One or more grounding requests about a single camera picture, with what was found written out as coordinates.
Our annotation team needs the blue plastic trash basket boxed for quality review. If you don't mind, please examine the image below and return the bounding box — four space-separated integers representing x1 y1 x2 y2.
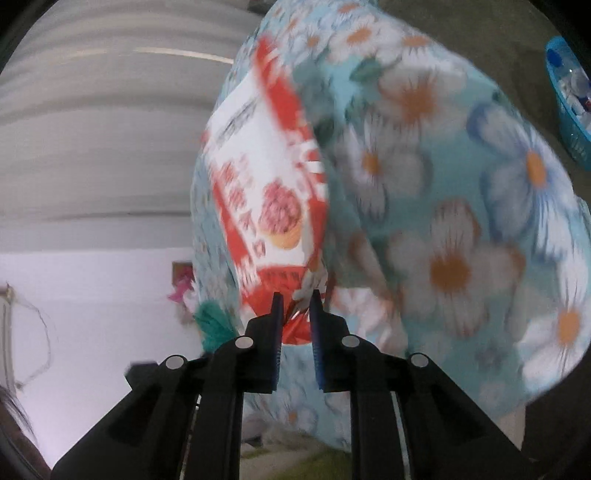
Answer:
545 36 590 171

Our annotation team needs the floral blue bed quilt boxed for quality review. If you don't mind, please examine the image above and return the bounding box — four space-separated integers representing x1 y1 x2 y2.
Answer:
195 1 590 450

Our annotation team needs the red white snack bag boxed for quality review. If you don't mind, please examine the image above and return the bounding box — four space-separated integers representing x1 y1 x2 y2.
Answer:
192 36 329 345

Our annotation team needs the grey pleated curtain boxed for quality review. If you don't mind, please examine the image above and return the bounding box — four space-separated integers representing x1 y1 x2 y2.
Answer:
1 1 259 252

